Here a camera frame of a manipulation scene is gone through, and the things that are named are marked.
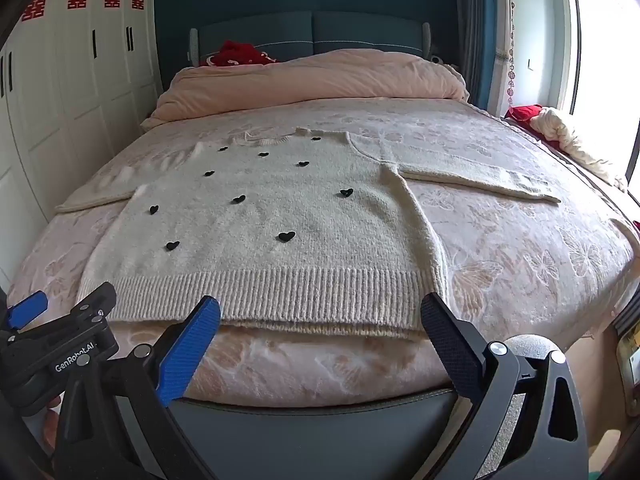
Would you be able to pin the pink butterfly blanket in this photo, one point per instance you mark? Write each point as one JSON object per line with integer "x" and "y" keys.
{"x": 500, "y": 260}

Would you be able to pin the person's right leg patterned pants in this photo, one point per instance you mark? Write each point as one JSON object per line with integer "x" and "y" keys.
{"x": 530, "y": 345}

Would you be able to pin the red cloth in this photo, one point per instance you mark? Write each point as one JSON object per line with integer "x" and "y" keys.
{"x": 237, "y": 52}

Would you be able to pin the white wardrobe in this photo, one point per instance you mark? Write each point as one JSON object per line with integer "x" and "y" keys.
{"x": 75, "y": 85}

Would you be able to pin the cream knit sweater black hearts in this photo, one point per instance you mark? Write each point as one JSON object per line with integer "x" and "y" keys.
{"x": 280, "y": 200}

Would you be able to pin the crumpled cream blanket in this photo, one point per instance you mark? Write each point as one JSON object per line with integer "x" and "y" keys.
{"x": 575, "y": 140}

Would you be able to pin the yellow box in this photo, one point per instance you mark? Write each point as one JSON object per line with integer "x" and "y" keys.
{"x": 631, "y": 355}

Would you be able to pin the pink duvet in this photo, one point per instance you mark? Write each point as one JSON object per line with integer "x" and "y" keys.
{"x": 320, "y": 80}

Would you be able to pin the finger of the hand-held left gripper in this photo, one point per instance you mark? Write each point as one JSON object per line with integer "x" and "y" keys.
{"x": 27, "y": 308}
{"x": 95, "y": 302}

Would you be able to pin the grey curtain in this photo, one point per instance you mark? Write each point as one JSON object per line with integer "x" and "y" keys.
{"x": 470, "y": 35}

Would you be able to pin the teal upholstered headboard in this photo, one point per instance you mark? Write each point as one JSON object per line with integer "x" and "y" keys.
{"x": 350, "y": 30}

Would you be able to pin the red cushion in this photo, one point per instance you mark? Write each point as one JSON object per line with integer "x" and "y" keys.
{"x": 525, "y": 115}

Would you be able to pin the person's left hand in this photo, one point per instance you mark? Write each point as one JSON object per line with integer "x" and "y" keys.
{"x": 51, "y": 427}

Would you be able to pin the bright window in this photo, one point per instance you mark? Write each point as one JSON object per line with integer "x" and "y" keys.
{"x": 605, "y": 60}

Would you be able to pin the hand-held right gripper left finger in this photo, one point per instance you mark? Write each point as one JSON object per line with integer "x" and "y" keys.
{"x": 190, "y": 350}

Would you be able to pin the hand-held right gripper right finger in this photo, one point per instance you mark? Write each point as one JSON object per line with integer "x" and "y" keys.
{"x": 450, "y": 347}

